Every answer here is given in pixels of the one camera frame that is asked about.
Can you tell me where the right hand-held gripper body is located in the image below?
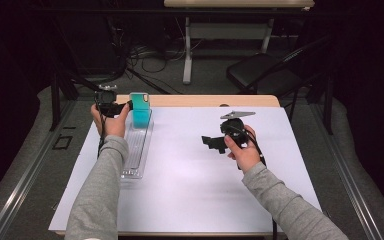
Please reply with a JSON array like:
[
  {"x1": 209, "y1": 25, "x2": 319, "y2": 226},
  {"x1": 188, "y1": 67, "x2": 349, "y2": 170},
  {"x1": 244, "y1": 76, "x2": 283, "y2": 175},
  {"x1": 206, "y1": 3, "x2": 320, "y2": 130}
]
[{"x1": 219, "y1": 110, "x2": 257, "y2": 148}]

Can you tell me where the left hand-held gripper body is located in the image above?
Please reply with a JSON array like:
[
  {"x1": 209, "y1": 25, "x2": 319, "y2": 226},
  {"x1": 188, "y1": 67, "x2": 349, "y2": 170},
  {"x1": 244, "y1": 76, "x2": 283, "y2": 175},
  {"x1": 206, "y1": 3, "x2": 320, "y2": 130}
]
[{"x1": 93, "y1": 84, "x2": 123, "y2": 118}]

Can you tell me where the teal phone case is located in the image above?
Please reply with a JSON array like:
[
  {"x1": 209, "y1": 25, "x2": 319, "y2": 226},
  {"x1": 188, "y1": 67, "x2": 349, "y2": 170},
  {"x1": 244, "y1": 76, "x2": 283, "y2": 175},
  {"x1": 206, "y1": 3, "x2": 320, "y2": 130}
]
[{"x1": 129, "y1": 92, "x2": 152, "y2": 130}]

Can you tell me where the clear plastic packaging box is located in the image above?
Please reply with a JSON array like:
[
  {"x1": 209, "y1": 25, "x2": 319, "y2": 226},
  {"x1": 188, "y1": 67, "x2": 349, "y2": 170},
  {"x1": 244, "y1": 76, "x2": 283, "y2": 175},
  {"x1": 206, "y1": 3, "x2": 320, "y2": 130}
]
[{"x1": 119, "y1": 109, "x2": 155, "y2": 181}]

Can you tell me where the person's left hand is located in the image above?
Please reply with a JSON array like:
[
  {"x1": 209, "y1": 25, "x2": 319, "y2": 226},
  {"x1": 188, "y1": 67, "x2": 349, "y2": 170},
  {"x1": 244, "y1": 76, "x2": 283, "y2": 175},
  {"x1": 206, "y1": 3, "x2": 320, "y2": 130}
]
[{"x1": 90, "y1": 103, "x2": 131, "y2": 138}]

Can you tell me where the person's right hand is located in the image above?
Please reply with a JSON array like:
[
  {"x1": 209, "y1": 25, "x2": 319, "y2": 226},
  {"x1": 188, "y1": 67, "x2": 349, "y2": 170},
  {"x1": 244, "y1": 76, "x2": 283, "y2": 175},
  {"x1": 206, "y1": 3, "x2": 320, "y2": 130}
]
[{"x1": 223, "y1": 125, "x2": 262, "y2": 175}]

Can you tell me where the wooden table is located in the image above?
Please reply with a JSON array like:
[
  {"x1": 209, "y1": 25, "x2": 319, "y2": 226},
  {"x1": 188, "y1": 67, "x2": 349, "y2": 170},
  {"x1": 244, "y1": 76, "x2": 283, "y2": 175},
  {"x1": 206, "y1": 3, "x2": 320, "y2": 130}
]
[{"x1": 55, "y1": 94, "x2": 328, "y2": 238}]

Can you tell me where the black metal stand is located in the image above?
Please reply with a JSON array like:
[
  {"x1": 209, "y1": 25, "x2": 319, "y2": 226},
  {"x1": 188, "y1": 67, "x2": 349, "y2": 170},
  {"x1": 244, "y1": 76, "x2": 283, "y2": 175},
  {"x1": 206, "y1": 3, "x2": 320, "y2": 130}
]
[{"x1": 48, "y1": 19, "x2": 112, "y2": 132}]

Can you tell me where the white table mat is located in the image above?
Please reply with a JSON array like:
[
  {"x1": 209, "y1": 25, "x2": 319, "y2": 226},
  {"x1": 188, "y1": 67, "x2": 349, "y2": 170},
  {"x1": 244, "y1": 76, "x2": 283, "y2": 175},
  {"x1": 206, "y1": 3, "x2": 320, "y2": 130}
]
[{"x1": 48, "y1": 105, "x2": 330, "y2": 234}]

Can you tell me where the black folding chair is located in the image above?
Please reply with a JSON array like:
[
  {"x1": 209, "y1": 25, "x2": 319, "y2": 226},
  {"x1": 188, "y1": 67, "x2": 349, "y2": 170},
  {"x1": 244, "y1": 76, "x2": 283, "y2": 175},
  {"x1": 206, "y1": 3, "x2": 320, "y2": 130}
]
[{"x1": 225, "y1": 34, "x2": 334, "y2": 123}]

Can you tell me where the white-legged desk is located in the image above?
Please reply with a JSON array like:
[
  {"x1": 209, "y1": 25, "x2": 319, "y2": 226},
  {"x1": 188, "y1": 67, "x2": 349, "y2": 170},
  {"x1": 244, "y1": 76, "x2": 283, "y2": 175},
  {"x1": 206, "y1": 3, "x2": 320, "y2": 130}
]
[{"x1": 163, "y1": 0, "x2": 315, "y2": 85}]

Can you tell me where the left hand-held gripper cable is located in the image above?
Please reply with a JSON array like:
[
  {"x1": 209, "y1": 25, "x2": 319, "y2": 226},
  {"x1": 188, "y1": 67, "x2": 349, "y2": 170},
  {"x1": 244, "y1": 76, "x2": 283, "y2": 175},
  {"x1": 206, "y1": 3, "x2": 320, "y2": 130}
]
[{"x1": 96, "y1": 109, "x2": 108, "y2": 160}]

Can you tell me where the bundle of floor cables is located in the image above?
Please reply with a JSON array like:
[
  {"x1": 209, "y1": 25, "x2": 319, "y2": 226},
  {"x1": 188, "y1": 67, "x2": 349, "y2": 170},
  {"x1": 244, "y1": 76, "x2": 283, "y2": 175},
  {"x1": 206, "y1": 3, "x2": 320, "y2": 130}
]
[{"x1": 106, "y1": 16, "x2": 208, "y2": 84}]

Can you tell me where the black square floor frame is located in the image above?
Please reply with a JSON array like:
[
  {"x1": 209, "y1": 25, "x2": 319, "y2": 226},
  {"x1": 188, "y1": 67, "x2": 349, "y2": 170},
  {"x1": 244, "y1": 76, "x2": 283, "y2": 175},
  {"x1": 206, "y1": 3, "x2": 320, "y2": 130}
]
[{"x1": 52, "y1": 134, "x2": 74, "y2": 151}]

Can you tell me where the aluminium floor rail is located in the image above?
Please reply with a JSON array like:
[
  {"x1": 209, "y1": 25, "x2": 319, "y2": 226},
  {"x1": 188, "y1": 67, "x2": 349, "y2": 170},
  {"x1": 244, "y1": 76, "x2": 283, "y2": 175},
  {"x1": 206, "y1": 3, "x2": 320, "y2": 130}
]
[
  {"x1": 0, "y1": 99, "x2": 78, "y2": 240},
  {"x1": 308, "y1": 99, "x2": 384, "y2": 240}
]

